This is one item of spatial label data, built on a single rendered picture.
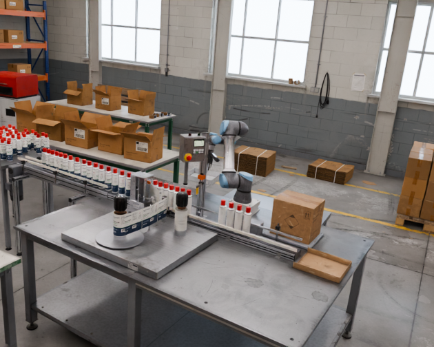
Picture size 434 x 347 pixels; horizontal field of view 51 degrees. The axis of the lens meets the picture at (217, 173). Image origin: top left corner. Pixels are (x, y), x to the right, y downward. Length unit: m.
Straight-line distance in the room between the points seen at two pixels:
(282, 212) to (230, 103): 6.09
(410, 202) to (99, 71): 7.36
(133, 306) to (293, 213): 1.23
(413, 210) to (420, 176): 0.45
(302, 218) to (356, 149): 5.39
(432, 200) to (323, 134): 3.01
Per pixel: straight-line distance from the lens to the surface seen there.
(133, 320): 2.91
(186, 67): 9.59
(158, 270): 2.69
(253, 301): 2.58
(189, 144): 3.27
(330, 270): 3.01
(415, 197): 6.19
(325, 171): 7.53
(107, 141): 5.34
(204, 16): 9.38
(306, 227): 3.20
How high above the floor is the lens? 2.23
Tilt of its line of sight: 18 degrees down
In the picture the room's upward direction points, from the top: 5 degrees clockwise
